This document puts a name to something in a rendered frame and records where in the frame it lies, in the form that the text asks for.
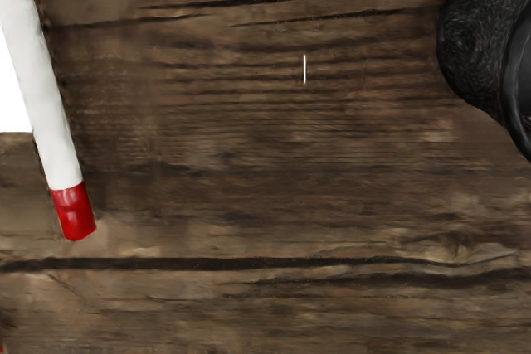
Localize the white marker with red cap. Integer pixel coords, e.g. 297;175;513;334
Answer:
0;0;98;242

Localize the black mesh pen holder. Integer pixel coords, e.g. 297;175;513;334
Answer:
436;0;531;163

